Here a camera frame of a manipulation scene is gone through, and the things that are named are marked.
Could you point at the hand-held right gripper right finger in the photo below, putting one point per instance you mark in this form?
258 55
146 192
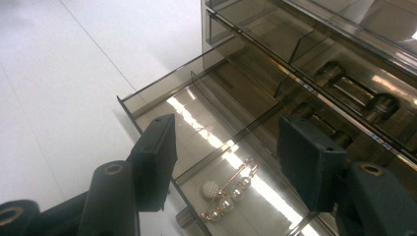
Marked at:
311 164

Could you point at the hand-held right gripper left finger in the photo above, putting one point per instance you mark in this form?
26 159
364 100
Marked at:
157 157

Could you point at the gold pearl brooch pin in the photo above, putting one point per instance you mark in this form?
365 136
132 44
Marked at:
226 201

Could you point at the smoked transparent drawer box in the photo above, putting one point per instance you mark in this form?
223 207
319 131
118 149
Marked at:
327 42

